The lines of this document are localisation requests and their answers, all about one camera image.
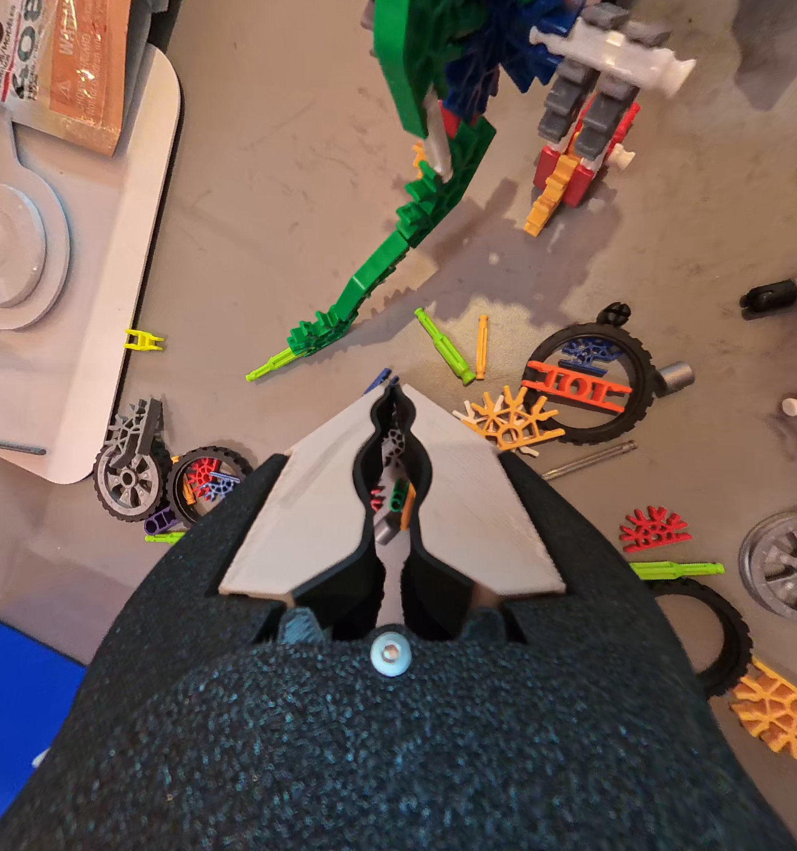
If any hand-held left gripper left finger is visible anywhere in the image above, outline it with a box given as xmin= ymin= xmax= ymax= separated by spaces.
xmin=218 ymin=384 xmax=396 ymax=640

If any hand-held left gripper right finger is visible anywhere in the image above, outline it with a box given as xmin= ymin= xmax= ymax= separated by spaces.
xmin=393 ymin=382 xmax=568 ymax=642

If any blue plastic bin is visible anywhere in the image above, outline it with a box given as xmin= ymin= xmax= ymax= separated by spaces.
xmin=0 ymin=617 xmax=88 ymax=828

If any colourful construction toy model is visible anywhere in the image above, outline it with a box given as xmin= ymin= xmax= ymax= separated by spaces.
xmin=362 ymin=0 xmax=698 ymax=239

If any yellow snowflake connector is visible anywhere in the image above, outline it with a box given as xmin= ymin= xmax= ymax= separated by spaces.
xmin=463 ymin=386 xmax=567 ymax=453

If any large black toy tyre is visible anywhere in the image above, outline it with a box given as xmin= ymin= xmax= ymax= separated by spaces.
xmin=169 ymin=447 xmax=256 ymax=527

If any thin grey rod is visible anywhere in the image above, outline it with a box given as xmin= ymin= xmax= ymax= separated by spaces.
xmin=541 ymin=440 xmax=638 ymax=481

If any orange ladder connector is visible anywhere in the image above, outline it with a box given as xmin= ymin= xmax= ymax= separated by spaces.
xmin=522 ymin=360 xmax=633 ymax=413

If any red fan connector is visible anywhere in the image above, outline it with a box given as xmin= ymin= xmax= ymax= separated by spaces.
xmin=619 ymin=507 xmax=693 ymax=554

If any grey spoked toy wheel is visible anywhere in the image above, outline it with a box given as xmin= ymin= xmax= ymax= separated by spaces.
xmin=93 ymin=439 xmax=173 ymax=523

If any grey snowflake connector cluster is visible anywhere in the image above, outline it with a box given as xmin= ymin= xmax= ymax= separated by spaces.
xmin=105 ymin=398 xmax=165 ymax=469

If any small blue fan connector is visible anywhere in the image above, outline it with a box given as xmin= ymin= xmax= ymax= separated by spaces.
xmin=561 ymin=338 xmax=622 ymax=373

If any green fan connector assembly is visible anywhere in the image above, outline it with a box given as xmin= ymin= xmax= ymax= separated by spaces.
xmin=244 ymin=116 xmax=499 ymax=384

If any small black toy tyre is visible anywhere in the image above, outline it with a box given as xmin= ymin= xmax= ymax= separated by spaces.
xmin=651 ymin=577 xmax=754 ymax=699

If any white monitor stand base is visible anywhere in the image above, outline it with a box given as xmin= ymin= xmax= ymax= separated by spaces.
xmin=0 ymin=43 xmax=183 ymax=485

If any grey wheel hub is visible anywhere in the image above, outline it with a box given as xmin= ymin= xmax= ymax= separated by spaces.
xmin=739 ymin=508 xmax=797 ymax=625

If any yellow fan connector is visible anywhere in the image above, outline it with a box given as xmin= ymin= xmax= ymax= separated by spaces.
xmin=729 ymin=658 xmax=797 ymax=760

